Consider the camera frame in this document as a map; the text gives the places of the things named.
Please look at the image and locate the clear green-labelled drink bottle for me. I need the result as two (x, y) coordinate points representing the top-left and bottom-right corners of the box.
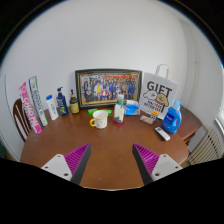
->
(113, 94), (126, 125)

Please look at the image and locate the white mug with yellow handle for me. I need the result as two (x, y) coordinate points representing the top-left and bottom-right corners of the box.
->
(89, 109), (109, 130)

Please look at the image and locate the white bottle with blue cap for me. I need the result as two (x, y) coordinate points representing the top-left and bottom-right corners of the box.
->
(45, 94), (60, 121)

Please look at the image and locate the brown wooden chair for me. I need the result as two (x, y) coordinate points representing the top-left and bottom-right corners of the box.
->
(12, 98), (33, 144)

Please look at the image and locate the dark blue pump bottle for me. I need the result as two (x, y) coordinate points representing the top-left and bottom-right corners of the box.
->
(55, 86), (70, 117)

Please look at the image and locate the white remote control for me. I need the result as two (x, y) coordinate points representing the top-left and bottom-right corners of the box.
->
(154, 126), (171, 142)

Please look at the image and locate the white radiator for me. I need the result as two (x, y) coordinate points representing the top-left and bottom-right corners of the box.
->
(186, 127), (224, 166)

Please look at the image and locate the brown pump bottle yellow label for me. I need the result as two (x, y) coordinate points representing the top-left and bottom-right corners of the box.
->
(69, 89), (81, 115)

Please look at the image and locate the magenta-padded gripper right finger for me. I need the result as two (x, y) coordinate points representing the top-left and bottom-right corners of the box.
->
(132, 143), (184, 185)

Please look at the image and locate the blue detergent bottle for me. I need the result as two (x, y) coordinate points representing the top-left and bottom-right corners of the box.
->
(161, 99), (183, 135)

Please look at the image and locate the tall pink box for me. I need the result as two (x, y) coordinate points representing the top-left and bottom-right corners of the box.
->
(18, 81), (43, 135)

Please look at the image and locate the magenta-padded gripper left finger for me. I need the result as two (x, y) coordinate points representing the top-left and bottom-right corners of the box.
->
(40, 143), (92, 185)

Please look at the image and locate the tall white green box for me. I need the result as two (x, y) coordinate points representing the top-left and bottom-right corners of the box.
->
(28, 75), (49, 127)

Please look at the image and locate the orange puzzle cube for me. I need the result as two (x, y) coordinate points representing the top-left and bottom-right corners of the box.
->
(150, 110), (160, 121)

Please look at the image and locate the framed group photo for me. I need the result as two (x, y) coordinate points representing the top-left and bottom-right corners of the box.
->
(74, 68), (143, 110)

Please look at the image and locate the white printed paper bag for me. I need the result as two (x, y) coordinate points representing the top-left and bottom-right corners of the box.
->
(138, 63), (179, 120)

